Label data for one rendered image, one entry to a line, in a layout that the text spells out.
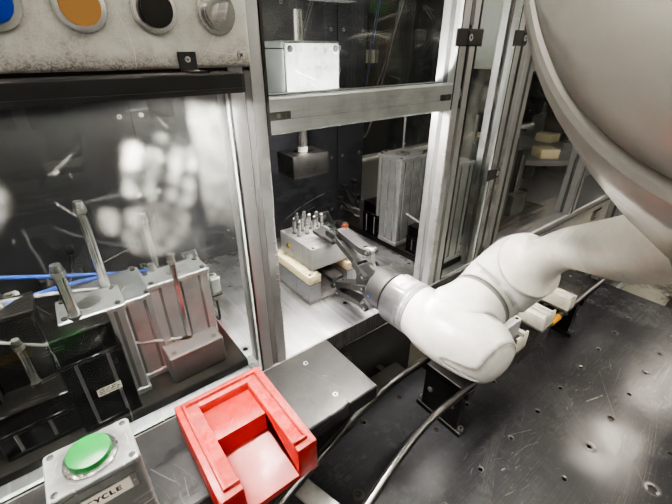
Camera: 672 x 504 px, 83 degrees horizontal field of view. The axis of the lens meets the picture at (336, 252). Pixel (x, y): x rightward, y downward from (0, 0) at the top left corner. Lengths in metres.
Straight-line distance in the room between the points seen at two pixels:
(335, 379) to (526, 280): 0.33
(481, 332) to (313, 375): 0.28
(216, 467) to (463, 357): 0.34
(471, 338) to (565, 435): 0.48
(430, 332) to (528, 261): 0.17
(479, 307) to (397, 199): 0.45
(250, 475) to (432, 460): 0.42
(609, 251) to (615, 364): 0.87
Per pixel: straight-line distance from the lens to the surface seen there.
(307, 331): 0.75
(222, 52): 0.47
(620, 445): 1.04
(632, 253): 0.36
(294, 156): 0.76
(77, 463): 0.49
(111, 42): 0.44
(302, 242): 0.80
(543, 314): 0.95
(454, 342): 0.57
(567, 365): 1.16
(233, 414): 0.58
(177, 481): 0.59
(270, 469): 0.56
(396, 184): 0.96
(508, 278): 0.62
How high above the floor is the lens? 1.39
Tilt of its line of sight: 28 degrees down
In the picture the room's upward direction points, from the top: straight up
